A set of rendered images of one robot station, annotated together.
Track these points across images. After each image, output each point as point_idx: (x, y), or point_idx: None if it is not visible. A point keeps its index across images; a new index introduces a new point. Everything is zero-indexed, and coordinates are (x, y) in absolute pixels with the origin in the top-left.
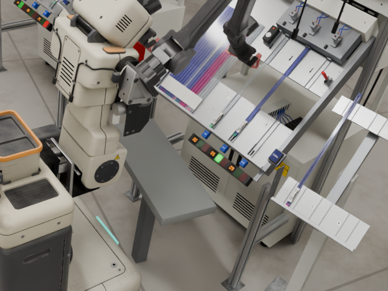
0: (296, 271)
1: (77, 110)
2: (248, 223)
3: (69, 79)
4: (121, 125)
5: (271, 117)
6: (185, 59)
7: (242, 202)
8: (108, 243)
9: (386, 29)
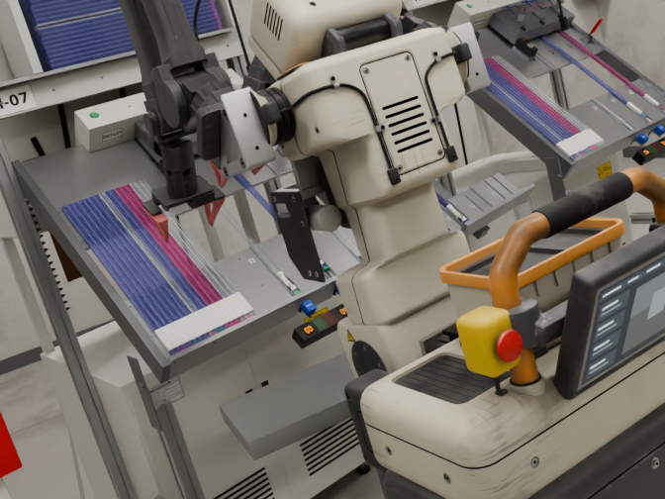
0: None
1: (418, 223)
2: (342, 461)
3: (423, 131)
4: (244, 427)
5: None
6: None
7: (317, 447)
8: None
9: (245, 74)
